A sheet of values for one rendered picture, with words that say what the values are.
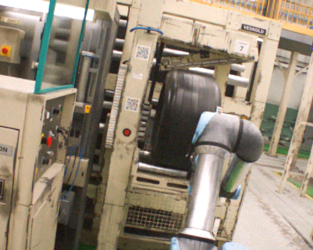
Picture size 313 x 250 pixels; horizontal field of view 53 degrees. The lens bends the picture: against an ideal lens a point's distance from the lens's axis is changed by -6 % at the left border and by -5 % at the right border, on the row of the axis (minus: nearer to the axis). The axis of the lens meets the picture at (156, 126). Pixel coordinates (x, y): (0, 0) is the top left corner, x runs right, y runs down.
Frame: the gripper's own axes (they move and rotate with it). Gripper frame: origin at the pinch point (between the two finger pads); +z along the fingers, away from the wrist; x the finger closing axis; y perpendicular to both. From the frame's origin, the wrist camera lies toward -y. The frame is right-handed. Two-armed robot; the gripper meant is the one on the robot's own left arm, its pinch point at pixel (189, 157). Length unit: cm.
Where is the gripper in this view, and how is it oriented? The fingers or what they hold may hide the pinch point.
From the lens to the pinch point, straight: 172.0
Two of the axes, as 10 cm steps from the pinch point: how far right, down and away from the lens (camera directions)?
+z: -0.8, -0.3, 10.0
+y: 1.9, -9.8, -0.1
